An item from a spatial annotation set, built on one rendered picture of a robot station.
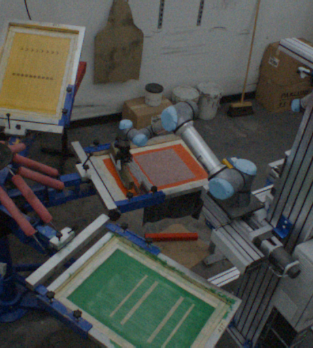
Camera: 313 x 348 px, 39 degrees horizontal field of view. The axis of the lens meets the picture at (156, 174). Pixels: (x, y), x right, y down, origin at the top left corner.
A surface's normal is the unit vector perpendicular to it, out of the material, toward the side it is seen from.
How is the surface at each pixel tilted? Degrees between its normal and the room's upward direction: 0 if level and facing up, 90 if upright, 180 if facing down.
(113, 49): 87
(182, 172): 0
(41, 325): 0
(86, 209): 0
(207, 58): 90
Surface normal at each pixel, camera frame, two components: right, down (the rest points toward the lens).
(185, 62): 0.44, 0.60
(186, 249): 0.11, -0.77
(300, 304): -0.85, 0.25
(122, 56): -0.03, 0.62
